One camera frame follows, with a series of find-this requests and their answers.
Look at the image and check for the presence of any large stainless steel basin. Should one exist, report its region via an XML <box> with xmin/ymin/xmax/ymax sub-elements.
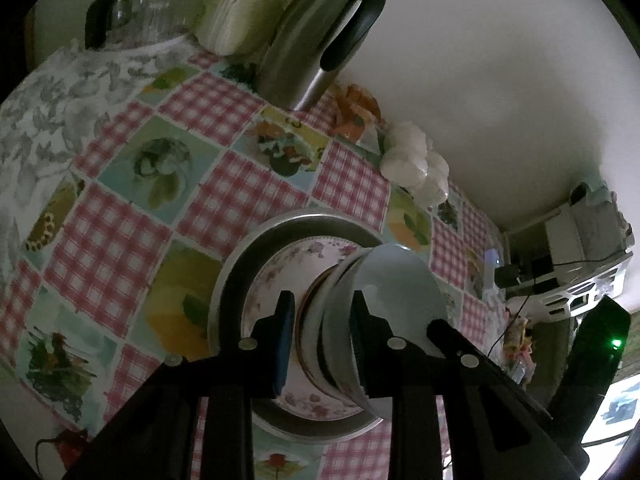
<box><xmin>207</xmin><ymin>208</ymin><xmax>396</xmax><ymax>445</ymax></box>

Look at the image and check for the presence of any orange snack packet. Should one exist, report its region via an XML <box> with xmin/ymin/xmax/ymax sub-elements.
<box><xmin>332</xmin><ymin>84</ymin><xmax>383</xmax><ymax>142</ymax></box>

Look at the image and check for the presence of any pink checked fruit-print tablecloth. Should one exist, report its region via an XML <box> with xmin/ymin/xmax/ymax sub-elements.
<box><xmin>0</xmin><ymin>50</ymin><xmax>506</xmax><ymax>480</ymax></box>

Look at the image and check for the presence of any colourful snack packet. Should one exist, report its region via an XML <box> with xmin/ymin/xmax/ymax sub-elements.
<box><xmin>502</xmin><ymin>317</ymin><xmax>538</xmax><ymax>386</ymax></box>

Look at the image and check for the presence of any napa cabbage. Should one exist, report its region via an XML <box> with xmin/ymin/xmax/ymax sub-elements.
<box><xmin>192</xmin><ymin>0</ymin><xmax>301</xmax><ymax>57</ymax></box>

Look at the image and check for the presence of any red-rimmed white bowl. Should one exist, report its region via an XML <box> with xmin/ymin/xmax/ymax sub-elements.
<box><xmin>295</xmin><ymin>265</ymin><xmax>346</xmax><ymax>396</ymax></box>

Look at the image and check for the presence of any stainless steel thermos jug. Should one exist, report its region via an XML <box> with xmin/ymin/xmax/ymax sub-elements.
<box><xmin>255</xmin><ymin>0</ymin><xmax>399</xmax><ymax>111</ymax></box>

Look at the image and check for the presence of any white plastic rack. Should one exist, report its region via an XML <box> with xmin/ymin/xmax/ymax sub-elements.
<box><xmin>520</xmin><ymin>252</ymin><xmax>633</xmax><ymax>321</ymax></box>

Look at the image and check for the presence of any black power adapter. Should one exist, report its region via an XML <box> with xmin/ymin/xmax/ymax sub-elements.
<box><xmin>495</xmin><ymin>262</ymin><xmax>526</xmax><ymax>288</ymax></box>

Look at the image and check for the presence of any grey floral cloth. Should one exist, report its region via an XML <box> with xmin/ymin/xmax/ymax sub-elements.
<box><xmin>0</xmin><ymin>35</ymin><xmax>201</xmax><ymax>281</ymax></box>

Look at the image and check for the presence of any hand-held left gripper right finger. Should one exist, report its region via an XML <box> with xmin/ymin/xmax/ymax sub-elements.
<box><xmin>350</xmin><ymin>290</ymin><xmax>583</xmax><ymax>480</ymax></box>

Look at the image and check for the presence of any small white bowl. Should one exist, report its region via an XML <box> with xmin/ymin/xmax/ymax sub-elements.
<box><xmin>322</xmin><ymin>244</ymin><xmax>448</xmax><ymax>421</ymax></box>

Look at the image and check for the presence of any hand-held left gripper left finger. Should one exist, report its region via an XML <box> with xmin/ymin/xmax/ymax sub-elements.
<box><xmin>62</xmin><ymin>290</ymin><xmax>296</xmax><ymax>480</ymax></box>

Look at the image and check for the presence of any white device with blue light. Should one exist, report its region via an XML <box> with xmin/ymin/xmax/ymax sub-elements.
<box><xmin>482</xmin><ymin>247</ymin><xmax>503</xmax><ymax>301</ymax></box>

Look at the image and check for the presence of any white box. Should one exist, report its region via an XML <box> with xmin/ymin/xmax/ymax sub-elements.
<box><xmin>545</xmin><ymin>205</ymin><xmax>626</xmax><ymax>261</ymax></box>

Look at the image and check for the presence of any floral rimmed plate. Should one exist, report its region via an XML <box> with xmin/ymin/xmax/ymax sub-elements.
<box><xmin>242</xmin><ymin>236</ymin><xmax>381</xmax><ymax>418</ymax></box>

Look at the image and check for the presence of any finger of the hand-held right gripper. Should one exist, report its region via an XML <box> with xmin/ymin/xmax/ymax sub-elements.
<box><xmin>426</xmin><ymin>319</ymin><xmax>553</xmax><ymax>426</ymax></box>

